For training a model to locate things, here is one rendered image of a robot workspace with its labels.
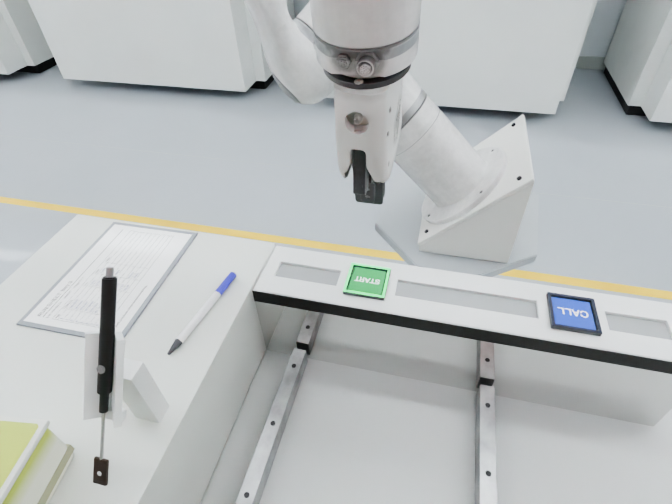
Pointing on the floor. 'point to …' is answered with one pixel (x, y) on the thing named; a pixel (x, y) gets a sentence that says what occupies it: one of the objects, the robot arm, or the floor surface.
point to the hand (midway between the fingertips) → (370, 186)
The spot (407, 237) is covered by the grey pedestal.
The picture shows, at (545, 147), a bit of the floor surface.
